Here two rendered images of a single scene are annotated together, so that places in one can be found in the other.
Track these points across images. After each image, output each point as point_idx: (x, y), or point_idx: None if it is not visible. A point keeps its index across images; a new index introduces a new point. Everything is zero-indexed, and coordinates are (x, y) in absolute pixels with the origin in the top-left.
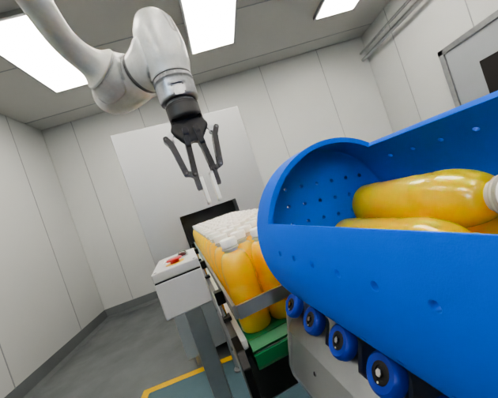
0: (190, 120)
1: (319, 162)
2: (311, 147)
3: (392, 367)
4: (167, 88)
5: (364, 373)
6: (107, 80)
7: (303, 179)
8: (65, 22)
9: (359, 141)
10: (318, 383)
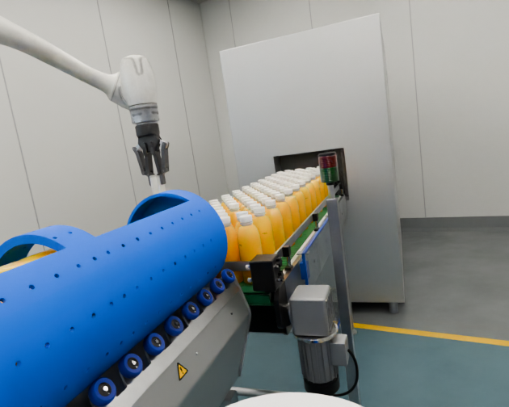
0: (148, 137)
1: (178, 199)
2: (153, 195)
3: None
4: (132, 117)
5: None
6: (113, 98)
7: (166, 208)
8: (86, 70)
9: (182, 199)
10: None
